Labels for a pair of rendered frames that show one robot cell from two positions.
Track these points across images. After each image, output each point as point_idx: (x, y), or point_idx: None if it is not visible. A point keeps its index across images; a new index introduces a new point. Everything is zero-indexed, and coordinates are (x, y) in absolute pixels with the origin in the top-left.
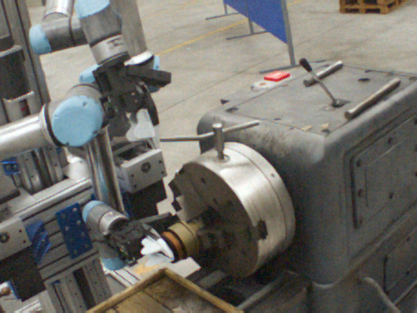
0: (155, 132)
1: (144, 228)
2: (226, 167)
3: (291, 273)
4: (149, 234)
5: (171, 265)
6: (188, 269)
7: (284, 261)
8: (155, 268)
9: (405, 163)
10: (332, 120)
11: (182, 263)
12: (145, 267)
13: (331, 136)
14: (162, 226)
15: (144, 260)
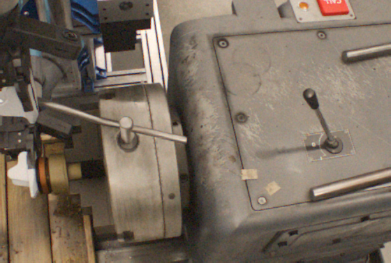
0: (26, 115)
1: (26, 145)
2: (122, 160)
3: (184, 227)
4: (27, 155)
5: None
6: (221, 10)
7: (183, 215)
8: None
9: (379, 226)
10: (292, 181)
11: None
12: None
13: (257, 220)
14: (58, 136)
15: None
